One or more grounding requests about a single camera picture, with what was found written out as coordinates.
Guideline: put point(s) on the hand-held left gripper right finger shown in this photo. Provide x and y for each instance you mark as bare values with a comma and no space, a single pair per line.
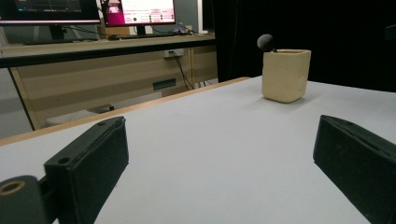
358,168

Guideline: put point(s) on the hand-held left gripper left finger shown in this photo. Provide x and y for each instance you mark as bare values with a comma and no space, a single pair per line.
90,168

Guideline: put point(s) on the beige square cup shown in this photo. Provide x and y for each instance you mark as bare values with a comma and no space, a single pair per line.
285,77

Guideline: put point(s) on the black makeup brush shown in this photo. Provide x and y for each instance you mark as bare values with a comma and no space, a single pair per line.
265,42

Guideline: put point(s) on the wooden desk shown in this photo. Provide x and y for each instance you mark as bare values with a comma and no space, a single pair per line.
93,77

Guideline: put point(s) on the wooden table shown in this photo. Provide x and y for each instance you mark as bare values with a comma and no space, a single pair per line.
155,101

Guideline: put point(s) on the black keyboard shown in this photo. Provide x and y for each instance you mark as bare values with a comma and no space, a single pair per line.
56,40

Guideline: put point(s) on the black curtain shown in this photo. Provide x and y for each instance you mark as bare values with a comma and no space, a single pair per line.
342,31

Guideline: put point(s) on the white power socket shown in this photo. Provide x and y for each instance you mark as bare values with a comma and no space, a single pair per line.
173,53

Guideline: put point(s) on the dark screen monitor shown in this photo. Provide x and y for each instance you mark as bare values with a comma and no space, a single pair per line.
46,11

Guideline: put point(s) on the pink screen monitor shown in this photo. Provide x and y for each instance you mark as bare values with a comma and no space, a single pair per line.
140,11

